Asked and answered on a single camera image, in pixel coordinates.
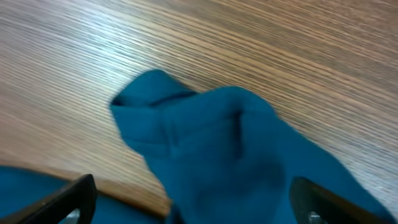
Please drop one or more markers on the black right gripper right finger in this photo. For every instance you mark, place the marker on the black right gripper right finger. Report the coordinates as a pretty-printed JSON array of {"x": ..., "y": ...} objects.
[{"x": 313, "y": 204}]

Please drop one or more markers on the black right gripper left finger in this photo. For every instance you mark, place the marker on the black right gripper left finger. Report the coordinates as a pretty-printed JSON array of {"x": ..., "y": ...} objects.
[{"x": 73, "y": 203}]

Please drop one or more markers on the blue polo shirt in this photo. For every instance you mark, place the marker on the blue polo shirt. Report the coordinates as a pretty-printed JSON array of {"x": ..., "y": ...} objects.
[{"x": 222, "y": 156}]

